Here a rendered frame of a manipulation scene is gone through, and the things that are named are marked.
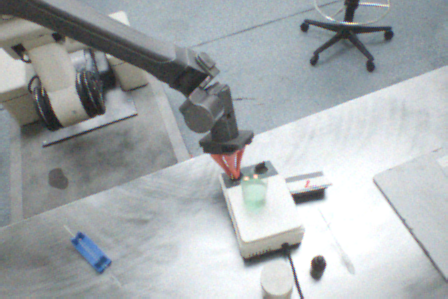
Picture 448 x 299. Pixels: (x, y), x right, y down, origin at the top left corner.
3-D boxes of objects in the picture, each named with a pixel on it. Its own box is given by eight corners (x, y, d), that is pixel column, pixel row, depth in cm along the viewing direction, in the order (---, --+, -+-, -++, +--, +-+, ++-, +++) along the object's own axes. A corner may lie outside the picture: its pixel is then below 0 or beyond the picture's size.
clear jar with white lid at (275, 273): (260, 306, 70) (259, 295, 64) (260, 273, 74) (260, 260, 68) (292, 307, 70) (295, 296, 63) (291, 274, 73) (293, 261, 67)
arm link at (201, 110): (203, 48, 74) (178, 77, 78) (176, 65, 64) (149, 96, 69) (245, 92, 74) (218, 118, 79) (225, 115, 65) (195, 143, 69)
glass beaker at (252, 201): (255, 218, 72) (254, 198, 66) (236, 200, 75) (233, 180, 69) (276, 197, 75) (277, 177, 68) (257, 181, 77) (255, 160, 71)
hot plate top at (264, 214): (226, 190, 77) (225, 188, 77) (281, 175, 78) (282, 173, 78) (242, 245, 70) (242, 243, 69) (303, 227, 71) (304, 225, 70)
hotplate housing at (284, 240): (218, 179, 88) (214, 161, 82) (272, 165, 89) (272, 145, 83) (245, 272, 75) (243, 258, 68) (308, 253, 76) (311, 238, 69)
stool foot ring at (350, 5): (300, -2, 213) (300, -10, 209) (361, -21, 219) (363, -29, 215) (338, 38, 189) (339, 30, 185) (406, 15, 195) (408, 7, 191)
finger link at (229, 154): (238, 187, 78) (229, 146, 74) (210, 183, 82) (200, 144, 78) (253, 170, 83) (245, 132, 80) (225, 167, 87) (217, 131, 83)
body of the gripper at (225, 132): (241, 152, 74) (234, 118, 71) (199, 149, 79) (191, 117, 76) (255, 138, 79) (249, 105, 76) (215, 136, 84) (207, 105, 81)
